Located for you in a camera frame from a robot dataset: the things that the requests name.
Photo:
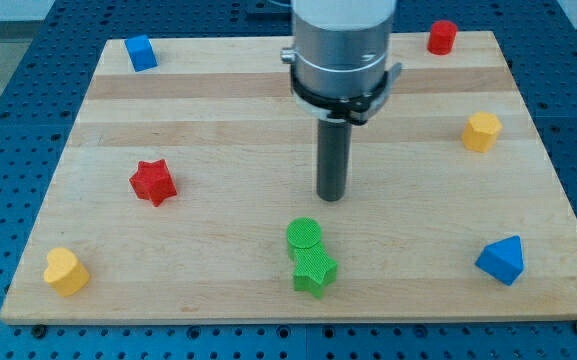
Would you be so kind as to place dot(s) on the yellow heart block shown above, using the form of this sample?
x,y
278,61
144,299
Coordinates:
x,y
65,273

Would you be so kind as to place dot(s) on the green cylinder block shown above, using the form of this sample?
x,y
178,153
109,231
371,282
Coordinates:
x,y
302,234

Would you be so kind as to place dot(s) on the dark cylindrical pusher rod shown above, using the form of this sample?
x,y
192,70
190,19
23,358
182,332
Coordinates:
x,y
333,148

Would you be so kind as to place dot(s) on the blue triangle block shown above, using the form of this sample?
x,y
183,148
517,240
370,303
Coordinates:
x,y
503,260

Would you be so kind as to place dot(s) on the red star block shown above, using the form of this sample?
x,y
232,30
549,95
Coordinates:
x,y
153,181

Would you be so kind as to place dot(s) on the yellow hexagon block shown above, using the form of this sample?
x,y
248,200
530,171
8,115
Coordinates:
x,y
481,131

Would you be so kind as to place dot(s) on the wooden board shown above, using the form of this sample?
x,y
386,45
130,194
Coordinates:
x,y
418,210

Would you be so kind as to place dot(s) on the blue cube block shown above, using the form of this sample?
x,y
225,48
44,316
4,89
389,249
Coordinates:
x,y
141,53

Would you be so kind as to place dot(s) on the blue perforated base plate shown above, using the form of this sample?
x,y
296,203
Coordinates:
x,y
40,103

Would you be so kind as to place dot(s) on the red cylinder block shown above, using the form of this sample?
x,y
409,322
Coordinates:
x,y
441,37

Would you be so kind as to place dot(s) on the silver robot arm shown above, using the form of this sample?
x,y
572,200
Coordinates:
x,y
338,59

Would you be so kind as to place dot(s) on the green star block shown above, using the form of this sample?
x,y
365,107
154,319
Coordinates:
x,y
314,270

